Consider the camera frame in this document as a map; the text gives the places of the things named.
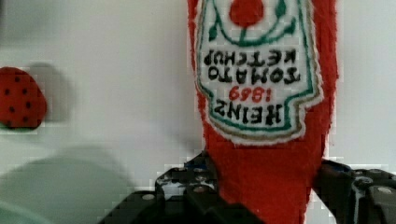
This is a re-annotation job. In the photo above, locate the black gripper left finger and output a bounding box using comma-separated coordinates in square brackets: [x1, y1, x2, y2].
[98, 151, 264, 224]

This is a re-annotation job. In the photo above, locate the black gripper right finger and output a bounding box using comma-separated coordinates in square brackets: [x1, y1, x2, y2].
[314, 160, 396, 224]

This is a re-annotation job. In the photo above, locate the red plush ketchup bottle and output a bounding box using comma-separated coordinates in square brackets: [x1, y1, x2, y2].
[187, 0, 337, 224]

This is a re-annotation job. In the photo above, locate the red strawberry toy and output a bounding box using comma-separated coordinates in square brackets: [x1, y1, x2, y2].
[0, 67, 47, 129]

